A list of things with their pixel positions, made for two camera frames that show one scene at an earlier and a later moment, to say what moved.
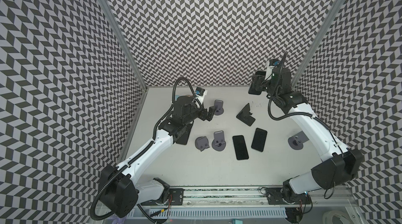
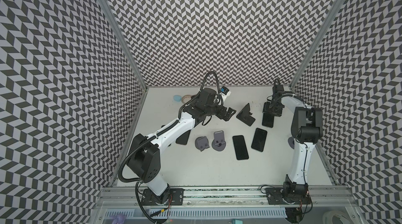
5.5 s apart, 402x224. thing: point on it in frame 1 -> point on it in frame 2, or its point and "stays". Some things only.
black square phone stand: [245, 115] stays
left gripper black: [203, 115] -> [222, 115]
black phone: [259, 140] stays
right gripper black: [262, 81] -> [271, 109]
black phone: [256, 86] -> [268, 120]
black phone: [183, 138] stays
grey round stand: [219, 143] stays
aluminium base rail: [242, 196] stays
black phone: [240, 147] stays
